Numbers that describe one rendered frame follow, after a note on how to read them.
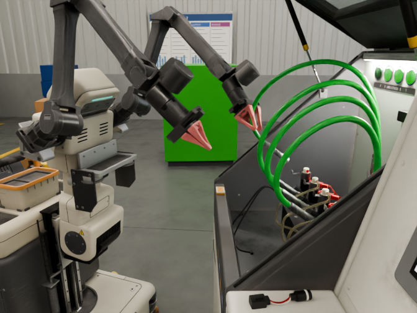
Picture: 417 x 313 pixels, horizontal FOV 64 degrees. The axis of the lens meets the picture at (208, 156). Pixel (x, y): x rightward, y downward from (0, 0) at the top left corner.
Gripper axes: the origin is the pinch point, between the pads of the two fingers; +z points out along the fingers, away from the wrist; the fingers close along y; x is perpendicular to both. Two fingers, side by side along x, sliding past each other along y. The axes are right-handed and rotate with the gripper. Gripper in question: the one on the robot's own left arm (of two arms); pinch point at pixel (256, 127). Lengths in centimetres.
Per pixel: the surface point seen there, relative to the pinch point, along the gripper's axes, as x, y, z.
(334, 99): -27.3, -15.8, 14.0
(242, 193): 29.0, 18.6, 9.5
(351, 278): -13, -27, 48
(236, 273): 10.3, -28.8, 36.8
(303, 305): -4, -32, 48
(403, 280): -24, -36, 49
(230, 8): 127, 460, -435
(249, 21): 120, 490, -400
